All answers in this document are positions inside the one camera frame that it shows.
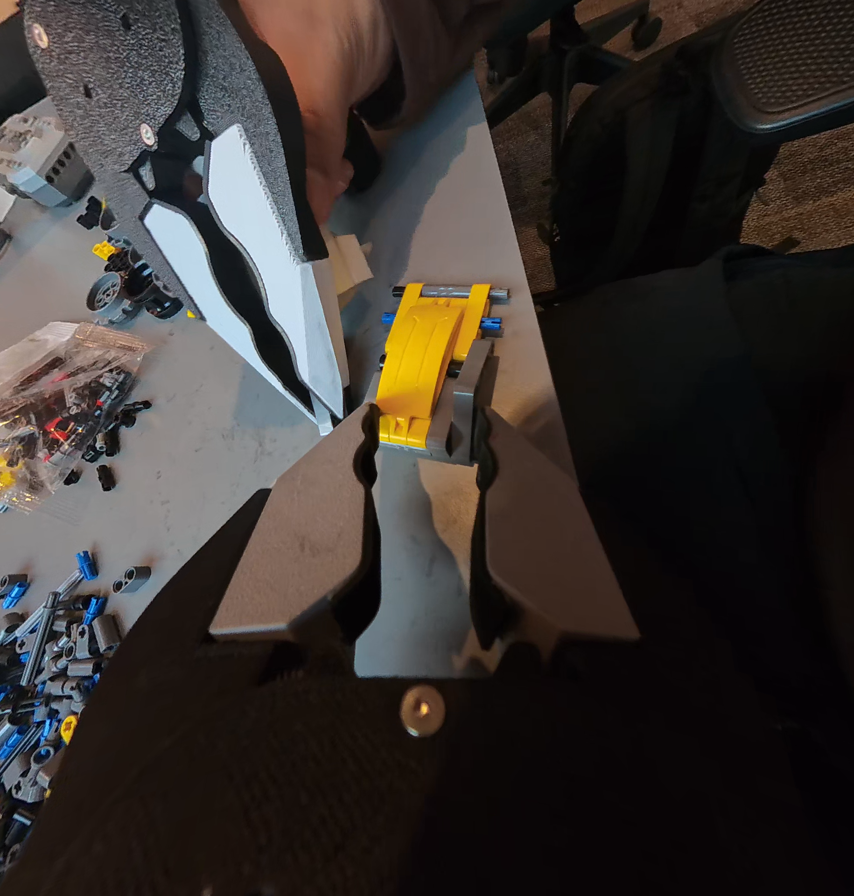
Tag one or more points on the scattered black connector pieces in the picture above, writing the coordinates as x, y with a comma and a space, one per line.
105, 477

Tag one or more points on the person's right forearm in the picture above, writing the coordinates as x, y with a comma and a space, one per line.
455, 49

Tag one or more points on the black mesh office chair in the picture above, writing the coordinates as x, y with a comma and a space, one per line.
798, 63

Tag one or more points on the black backpack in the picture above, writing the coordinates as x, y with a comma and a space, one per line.
644, 175

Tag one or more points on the blue pin connector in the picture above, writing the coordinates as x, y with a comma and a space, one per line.
85, 563

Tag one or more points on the grey motor block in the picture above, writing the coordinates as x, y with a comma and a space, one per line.
42, 164

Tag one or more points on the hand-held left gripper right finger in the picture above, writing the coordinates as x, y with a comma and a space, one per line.
546, 546

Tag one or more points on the grey desk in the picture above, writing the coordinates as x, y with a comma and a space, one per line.
210, 448

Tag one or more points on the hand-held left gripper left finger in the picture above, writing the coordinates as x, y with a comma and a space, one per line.
294, 560

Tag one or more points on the person's right hand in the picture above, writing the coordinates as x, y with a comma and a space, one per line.
336, 63

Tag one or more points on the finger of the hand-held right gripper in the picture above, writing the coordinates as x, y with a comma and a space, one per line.
273, 245
189, 259

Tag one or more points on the clear bag of black parts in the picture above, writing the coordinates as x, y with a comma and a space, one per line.
49, 406

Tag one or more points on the person's black trousers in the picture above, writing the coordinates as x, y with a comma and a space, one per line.
679, 420

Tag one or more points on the pile of small connector pieces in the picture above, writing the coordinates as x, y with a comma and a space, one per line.
49, 665

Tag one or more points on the yellow grey brick assembly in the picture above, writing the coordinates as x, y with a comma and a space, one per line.
416, 357

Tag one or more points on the grey two-hole connector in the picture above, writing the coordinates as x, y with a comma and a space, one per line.
131, 579

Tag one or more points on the pile of wheels and beams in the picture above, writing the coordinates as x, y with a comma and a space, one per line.
108, 294

